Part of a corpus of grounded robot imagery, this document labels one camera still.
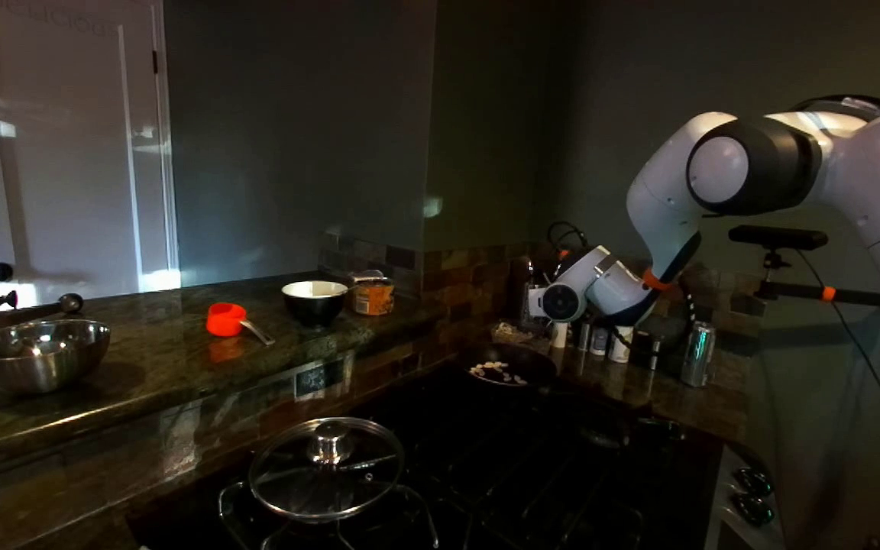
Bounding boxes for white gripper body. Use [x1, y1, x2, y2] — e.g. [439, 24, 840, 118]
[526, 269, 592, 323]

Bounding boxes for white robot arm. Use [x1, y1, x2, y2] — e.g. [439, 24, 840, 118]
[522, 96, 880, 326]

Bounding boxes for small pan with pellets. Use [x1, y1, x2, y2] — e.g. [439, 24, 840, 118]
[468, 361, 527, 388]

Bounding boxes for white spice jar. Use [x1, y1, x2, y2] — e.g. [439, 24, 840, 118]
[607, 326, 633, 364]

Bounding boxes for silver metal can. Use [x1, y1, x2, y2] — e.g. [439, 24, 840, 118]
[682, 321, 718, 388]

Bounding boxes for black stove top grates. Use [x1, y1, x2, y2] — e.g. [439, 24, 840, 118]
[127, 366, 725, 550]

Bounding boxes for small orange labelled container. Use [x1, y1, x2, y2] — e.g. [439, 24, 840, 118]
[350, 273, 393, 318]

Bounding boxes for dark bowl white inside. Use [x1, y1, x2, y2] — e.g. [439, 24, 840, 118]
[281, 281, 349, 326]

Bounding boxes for black stove knobs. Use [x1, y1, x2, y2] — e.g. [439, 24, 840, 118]
[729, 467, 775, 530]

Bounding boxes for glass pot lid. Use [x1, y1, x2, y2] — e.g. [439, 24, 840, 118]
[248, 416, 405, 524]

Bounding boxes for red measuring cup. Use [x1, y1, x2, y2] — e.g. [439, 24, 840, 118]
[205, 304, 269, 347]

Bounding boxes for stainless steel mixing bowl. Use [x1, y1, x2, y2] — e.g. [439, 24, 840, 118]
[0, 318, 110, 396]

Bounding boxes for black camera tripod stand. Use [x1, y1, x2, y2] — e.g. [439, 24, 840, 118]
[727, 223, 880, 309]

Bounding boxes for black door handle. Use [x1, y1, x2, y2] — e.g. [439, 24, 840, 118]
[0, 264, 16, 281]

